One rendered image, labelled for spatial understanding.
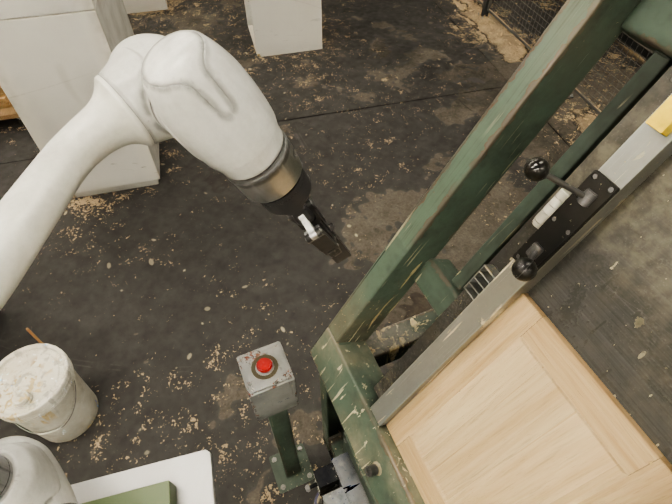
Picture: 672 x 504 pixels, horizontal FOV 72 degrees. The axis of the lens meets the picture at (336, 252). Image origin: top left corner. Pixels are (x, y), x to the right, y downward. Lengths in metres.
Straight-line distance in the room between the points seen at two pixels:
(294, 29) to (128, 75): 3.76
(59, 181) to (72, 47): 2.15
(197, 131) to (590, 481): 0.79
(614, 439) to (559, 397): 0.10
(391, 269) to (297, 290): 1.41
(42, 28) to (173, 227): 1.14
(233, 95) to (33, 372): 1.80
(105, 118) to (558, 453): 0.86
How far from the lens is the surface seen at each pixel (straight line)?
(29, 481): 1.12
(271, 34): 4.33
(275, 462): 2.10
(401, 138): 3.41
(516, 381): 0.95
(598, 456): 0.91
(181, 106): 0.49
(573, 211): 0.85
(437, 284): 1.11
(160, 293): 2.61
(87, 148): 0.64
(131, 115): 0.63
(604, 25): 0.98
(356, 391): 1.22
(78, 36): 2.71
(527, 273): 0.76
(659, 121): 0.83
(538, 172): 0.77
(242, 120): 0.51
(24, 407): 2.11
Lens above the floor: 2.02
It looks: 50 degrees down
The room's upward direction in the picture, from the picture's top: straight up
